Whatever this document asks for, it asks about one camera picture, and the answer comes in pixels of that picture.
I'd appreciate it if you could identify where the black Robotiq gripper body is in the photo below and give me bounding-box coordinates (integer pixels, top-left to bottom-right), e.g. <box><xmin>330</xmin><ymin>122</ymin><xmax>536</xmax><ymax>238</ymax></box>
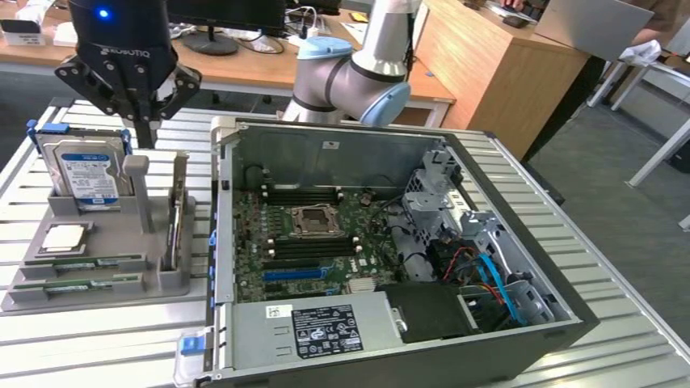
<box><xmin>69</xmin><ymin>0</ymin><xmax>181</xmax><ymax>99</ymax></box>

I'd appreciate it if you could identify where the black RAM slot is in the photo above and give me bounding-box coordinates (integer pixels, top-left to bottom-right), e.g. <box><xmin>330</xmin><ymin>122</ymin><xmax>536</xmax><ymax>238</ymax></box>
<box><xmin>269</xmin><ymin>247</ymin><xmax>364</xmax><ymax>255</ymax></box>
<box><xmin>268</xmin><ymin>242</ymin><xmax>362</xmax><ymax>250</ymax></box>
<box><xmin>265</xmin><ymin>191</ymin><xmax>346</xmax><ymax>198</ymax></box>
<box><xmin>266</xmin><ymin>195</ymin><xmax>346</xmax><ymax>202</ymax></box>
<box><xmin>266</xmin><ymin>200</ymin><xmax>346</xmax><ymax>207</ymax></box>
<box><xmin>265</xmin><ymin>186</ymin><xmax>345</xmax><ymax>193</ymax></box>
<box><xmin>269</xmin><ymin>252</ymin><xmax>365</xmax><ymax>260</ymax></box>
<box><xmin>268</xmin><ymin>238</ymin><xmax>362</xmax><ymax>245</ymax></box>

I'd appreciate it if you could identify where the green RAM stick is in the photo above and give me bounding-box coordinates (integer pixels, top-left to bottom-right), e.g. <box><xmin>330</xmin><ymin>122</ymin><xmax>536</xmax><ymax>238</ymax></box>
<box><xmin>14</xmin><ymin>274</ymin><xmax>143</xmax><ymax>293</ymax></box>
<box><xmin>25</xmin><ymin>255</ymin><xmax>145</xmax><ymax>272</ymax></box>

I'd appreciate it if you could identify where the small white box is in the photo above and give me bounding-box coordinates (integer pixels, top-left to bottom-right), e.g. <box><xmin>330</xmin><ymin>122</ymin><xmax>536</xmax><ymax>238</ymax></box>
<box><xmin>53</xmin><ymin>21</ymin><xmax>82</xmax><ymax>48</ymax></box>

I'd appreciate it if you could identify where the wooden desk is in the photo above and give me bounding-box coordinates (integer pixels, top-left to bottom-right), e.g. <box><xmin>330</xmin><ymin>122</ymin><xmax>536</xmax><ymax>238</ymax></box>
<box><xmin>0</xmin><ymin>0</ymin><xmax>460</xmax><ymax>103</ymax></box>

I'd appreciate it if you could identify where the black computer monitor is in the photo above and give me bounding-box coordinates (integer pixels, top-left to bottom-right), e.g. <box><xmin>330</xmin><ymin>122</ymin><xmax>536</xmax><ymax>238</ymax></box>
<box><xmin>166</xmin><ymin>0</ymin><xmax>289</xmax><ymax>57</ymax></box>

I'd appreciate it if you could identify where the hard disk with blue carrier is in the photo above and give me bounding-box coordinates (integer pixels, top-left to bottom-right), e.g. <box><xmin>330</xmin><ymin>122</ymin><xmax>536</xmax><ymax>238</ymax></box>
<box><xmin>26</xmin><ymin>119</ymin><xmax>138</xmax><ymax>212</ymax></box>

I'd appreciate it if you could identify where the white power plug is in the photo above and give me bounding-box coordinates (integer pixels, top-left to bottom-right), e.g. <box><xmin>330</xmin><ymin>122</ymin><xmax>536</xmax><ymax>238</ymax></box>
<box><xmin>298</xmin><ymin>6</ymin><xmax>326</xmax><ymax>40</ymax></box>

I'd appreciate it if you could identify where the silver CPU chip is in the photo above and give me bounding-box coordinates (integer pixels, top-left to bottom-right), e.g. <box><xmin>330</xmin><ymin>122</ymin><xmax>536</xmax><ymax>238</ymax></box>
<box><xmin>42</xmin><ymin>224</ymin><xmax>91</xmax><ymax>254</ymax></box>

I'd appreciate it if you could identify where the grey parts rack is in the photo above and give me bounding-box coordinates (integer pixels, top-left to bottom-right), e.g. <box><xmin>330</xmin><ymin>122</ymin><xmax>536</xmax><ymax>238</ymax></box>
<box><xmin>0</xmin><ymin>149</ymin><xmax>199</xmax><ymax>313</ymax></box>

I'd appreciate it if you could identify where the CPU socket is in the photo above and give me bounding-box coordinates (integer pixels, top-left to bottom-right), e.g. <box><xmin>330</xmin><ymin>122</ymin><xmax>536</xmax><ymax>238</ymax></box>
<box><xmin>289</xmin><ymin>205</ymin><xmax>340</xmax><ymax>238</ymax></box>

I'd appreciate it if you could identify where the green motherboard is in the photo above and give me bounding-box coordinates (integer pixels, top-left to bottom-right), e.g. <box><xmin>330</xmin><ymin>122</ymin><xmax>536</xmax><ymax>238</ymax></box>
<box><xmin>233</xmin><ymin>186</ymin><xmax>405</xmax><ymax>305</ymax></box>

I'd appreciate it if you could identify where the black expansion slot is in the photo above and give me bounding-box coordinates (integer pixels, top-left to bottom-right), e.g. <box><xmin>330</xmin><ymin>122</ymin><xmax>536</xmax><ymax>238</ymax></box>
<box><xmin>262</xmin><ymin>258</ymin><xmax>324</xmax><ymax>273</ymax></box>

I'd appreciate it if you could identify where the blue expansion slot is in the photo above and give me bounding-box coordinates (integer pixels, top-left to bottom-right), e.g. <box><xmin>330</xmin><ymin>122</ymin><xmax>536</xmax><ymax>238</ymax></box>
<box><xmin>262</xmin><ymin>267</ymin><xmax>326</xmax><ymax>283</ymax></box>

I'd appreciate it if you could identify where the silver disk bay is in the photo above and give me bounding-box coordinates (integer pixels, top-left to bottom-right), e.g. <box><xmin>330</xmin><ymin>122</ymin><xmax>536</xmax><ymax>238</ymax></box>
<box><xmin>402</xmin><ymin>148</ymin><xmax>466</xmax><ymax>228</ymax></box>

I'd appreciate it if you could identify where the wooden cabinet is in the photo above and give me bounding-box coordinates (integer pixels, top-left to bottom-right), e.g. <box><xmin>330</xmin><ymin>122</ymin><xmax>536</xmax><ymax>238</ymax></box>
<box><xmin>413</xmin><ymin>0</ymin><xmax>609</xmax><ymax>162</ymax></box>

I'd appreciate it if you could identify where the grey power supply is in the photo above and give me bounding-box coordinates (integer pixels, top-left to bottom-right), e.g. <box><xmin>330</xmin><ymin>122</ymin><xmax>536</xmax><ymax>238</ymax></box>
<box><xmin>232</xmin><ymin>293</ymin><xmax>408</xmax><ymax>371</ymax></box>

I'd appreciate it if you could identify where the blue case latch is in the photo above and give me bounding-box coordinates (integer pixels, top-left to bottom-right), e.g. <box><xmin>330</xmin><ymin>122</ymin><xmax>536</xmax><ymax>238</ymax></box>
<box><xmin>177</xmin><ymin>335</ymin><xmax>202</xmax><ymax>357</ymax></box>

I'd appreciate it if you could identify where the black plastic shroud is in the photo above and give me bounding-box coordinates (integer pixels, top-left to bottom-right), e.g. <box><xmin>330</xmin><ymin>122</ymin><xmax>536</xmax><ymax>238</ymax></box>
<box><xmin>374</xmin><ymin>282</ymin><xmax>485</xmax><ymax>344</ymax></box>

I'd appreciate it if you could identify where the silver laptop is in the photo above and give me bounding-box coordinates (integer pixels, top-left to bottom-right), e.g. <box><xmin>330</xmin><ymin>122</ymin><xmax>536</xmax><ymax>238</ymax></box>
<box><xmin>538</xmin><ymin>0</ymin><xmax>657</xmax><ymax>62</ymax></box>

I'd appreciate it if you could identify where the black open PC case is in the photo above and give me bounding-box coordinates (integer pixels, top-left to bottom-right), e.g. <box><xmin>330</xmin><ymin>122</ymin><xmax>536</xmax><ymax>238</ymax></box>
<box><xmin>175</xmin><ymin>115</ymin><xmax>604</xmax><ymax>388</ymax></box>

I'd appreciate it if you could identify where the white crumpled cloth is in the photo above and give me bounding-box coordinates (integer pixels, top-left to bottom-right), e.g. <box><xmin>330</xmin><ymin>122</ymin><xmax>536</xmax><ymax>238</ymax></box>
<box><xmin>619</xmin><ymin>39</ymin><xmax>665</xmax><ymax>68</ymax></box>

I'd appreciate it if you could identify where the white metal table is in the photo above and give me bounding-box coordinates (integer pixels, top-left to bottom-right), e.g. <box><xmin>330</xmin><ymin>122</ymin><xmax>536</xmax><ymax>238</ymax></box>
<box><xmin>608</xmin><ymin>59</ymin><xmax>690</xmax><ymax>188</ymax></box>

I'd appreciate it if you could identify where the person in brown shirt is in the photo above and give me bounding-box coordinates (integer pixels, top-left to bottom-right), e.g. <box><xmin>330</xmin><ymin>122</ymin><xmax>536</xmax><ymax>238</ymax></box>
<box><xmin>640</xmin><ymin>0</ymin><xmax>690</xmax><ymax>44</ymax></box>

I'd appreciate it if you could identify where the red wire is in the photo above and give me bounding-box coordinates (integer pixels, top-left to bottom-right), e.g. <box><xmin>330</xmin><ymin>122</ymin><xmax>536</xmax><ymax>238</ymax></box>
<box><xmin>444</xmin><ymin>247</ymin><xmax>480</xmax><ymax>280</ymax></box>

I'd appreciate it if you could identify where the silver metal drive bracket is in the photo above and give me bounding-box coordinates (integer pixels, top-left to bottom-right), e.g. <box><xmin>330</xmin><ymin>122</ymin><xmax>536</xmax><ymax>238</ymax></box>
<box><xmin>458</xmin><ymin>209</ymin><xmax>575</xmax><ymax>325</ymax></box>

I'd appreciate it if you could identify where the blue flat wire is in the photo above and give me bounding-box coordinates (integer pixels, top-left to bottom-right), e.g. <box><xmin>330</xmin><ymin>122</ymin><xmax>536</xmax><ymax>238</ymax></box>
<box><xmin>473</xmin><ymin>250</ymin><xmax>530</xmax><ymax>327</ymax></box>

